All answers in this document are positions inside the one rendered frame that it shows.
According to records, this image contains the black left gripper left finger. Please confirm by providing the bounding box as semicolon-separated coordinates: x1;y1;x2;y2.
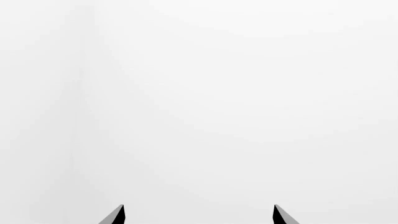
98;203;126;224

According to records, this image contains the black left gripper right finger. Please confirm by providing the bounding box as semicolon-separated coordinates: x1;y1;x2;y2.
272;203;301;224

